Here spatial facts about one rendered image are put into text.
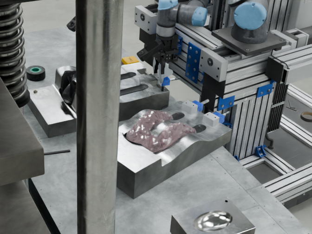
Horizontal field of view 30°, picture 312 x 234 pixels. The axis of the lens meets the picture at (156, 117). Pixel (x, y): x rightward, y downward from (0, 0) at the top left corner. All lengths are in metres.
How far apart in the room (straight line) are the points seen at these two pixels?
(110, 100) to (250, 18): 1.49
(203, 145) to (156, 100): 0.33
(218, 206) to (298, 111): 1.92
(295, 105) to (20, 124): 2.91
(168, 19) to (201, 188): 0.72
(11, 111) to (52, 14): 4.24
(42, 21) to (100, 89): 4.27
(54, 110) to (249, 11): 0.81
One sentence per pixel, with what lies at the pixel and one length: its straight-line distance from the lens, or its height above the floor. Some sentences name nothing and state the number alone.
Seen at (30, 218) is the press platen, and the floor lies 1.29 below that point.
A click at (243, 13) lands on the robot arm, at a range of 2.21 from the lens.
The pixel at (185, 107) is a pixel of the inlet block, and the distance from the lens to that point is 2.23.
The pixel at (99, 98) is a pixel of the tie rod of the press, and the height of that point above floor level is 1.64.
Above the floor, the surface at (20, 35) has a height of 1.55.
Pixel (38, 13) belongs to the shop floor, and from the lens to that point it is 5.17.
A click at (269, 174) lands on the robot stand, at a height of 0.21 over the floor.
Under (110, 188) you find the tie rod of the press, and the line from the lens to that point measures 0.87.
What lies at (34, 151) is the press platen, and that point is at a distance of 0.86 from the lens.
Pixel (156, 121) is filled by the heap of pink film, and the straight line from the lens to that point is 2.08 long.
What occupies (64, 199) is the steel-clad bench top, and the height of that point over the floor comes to 0.80.
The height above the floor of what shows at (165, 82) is 0.83.
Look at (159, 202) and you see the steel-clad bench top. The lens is 1.89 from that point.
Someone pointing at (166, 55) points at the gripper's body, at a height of 0.96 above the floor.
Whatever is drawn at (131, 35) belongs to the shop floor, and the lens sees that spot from 4.80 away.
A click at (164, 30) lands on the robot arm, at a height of 1.08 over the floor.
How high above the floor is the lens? 2.05
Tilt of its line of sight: 33 degrees down
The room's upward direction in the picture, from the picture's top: 5 degrees clockwise
